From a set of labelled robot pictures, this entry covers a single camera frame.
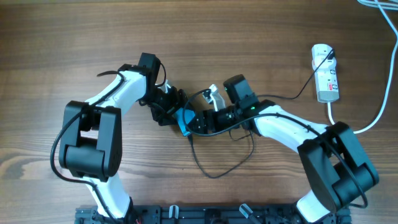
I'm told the white power strip cord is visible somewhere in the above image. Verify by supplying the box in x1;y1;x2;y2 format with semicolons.
326;0;398;135

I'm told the white charger plug adapter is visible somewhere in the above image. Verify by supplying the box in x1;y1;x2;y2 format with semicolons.
312;53;336;70

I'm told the black camera cable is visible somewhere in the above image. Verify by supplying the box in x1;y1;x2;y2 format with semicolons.
50;63;167;224
182;88;369;209

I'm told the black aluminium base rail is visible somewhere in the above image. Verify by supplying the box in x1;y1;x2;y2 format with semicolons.
74;204;352;224

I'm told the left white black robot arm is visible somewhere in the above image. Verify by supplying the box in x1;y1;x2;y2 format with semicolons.
53;53;188;223

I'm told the white power strip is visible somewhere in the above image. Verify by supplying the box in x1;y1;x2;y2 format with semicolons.
311;44;340;104

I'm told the turquoise screen Galaxy smartphone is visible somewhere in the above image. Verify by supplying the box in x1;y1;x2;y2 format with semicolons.
173;108;195;136

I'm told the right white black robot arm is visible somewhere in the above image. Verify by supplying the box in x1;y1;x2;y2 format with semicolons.
182;75;379;223

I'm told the white cables top right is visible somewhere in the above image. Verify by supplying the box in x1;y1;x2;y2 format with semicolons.
356;0;398;12

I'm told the right black camera cable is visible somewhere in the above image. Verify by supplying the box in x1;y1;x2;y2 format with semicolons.
182;88;369;209

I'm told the left black camera cable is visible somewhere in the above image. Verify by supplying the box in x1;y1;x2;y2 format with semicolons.
50;63;167;224

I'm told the black USB charging cable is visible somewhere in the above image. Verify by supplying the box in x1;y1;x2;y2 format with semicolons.
186;48;336;179

